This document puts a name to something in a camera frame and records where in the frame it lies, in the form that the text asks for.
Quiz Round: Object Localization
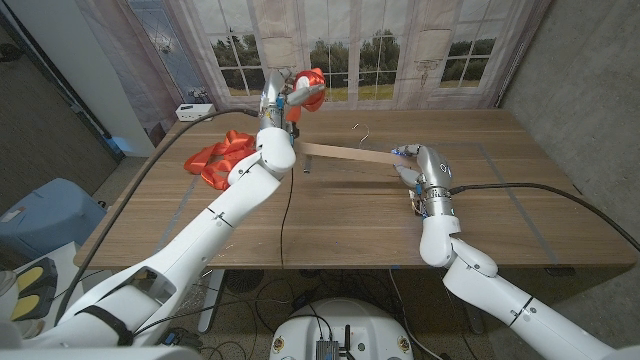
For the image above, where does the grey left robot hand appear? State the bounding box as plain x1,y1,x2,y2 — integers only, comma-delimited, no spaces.
257,68,326,134

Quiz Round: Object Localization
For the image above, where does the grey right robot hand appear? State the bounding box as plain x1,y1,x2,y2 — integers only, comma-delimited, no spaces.
391,143,456,219

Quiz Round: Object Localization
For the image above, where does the orange satin ribbon roll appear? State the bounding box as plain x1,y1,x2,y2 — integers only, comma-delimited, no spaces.
183,68,327,191

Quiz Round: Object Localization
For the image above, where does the wooden slat clip hanger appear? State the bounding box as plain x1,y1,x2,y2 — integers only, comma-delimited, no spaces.
294,123,419,175

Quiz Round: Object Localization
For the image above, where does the white power box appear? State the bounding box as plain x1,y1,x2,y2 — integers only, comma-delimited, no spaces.
175,103,217,123

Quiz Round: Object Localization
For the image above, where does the printed window backdrop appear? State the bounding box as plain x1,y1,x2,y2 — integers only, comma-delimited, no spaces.
74,0,554,147

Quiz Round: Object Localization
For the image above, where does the white robot torso base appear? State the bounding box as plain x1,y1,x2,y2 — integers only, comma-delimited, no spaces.
269,298,415,360

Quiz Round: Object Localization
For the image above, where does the white table leg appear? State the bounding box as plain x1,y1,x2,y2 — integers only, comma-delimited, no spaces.
198,269,226,335

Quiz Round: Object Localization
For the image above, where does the blue plastic bin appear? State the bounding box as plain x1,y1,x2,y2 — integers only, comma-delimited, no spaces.
0,178,108,261

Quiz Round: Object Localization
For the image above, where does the black yellow foot pedal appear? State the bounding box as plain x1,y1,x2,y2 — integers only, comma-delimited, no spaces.
9,257,59,321

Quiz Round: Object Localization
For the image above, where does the thin black left wrist cable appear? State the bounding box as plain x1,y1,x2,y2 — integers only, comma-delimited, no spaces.
278,167,296,269

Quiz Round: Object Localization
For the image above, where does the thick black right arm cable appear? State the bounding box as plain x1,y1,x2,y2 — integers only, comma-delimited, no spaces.
449,182,640,251

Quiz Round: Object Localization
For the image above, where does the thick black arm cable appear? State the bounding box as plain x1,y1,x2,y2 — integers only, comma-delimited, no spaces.
54,108,261,324
449,182,640,251

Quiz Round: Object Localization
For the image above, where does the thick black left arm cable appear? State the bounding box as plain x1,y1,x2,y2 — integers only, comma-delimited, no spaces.
54,108,261,324

